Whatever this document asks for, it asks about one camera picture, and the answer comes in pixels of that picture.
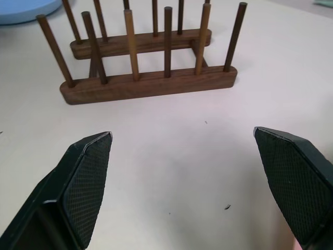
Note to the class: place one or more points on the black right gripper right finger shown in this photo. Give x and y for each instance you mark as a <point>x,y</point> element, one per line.
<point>299,182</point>

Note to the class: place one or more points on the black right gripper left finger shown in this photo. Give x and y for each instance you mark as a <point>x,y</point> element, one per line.
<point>78,187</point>

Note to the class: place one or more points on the wooden peg dish rack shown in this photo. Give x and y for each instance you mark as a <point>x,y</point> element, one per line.
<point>145,52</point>

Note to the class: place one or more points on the blurry teal green object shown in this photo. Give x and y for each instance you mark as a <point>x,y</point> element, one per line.
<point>325,2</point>

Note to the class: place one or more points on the blue plate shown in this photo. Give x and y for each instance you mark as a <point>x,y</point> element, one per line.
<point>24,10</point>

